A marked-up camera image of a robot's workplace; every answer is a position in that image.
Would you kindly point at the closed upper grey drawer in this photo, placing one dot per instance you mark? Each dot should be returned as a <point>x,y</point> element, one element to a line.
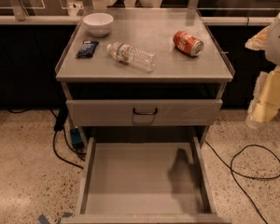
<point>120,112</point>

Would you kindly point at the grey metal drawer cabinet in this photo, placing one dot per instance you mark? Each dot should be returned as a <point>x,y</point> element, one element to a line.
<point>177,76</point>

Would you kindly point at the open grey middle drawer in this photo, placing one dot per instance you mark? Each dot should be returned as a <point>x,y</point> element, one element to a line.
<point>144,183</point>

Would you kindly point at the orange soda can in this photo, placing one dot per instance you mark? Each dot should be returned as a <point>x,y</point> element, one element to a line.
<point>188,44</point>

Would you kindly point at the dark blue snack packet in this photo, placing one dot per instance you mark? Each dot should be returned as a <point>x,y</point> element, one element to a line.
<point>87,49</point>

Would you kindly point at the white ceramic bowl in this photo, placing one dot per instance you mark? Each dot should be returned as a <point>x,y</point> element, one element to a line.
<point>98,24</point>

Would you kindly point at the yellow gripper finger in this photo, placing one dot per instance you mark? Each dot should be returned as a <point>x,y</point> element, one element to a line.
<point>258,41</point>
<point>266,99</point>

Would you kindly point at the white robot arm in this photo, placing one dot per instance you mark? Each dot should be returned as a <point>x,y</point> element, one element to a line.
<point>272,51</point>

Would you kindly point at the blue power adapter box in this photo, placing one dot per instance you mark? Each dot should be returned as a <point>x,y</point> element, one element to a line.
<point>76,139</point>

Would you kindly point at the black drawer handle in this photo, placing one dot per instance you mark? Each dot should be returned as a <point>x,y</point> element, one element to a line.
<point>145,113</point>

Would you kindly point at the clear plastic water bottle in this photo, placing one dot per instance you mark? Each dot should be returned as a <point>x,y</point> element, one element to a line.
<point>132,56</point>

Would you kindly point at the black power strip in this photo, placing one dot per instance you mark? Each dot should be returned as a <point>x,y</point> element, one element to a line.
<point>61,119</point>

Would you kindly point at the blue tape on floor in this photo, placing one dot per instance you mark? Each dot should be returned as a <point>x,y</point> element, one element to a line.
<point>43,219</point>

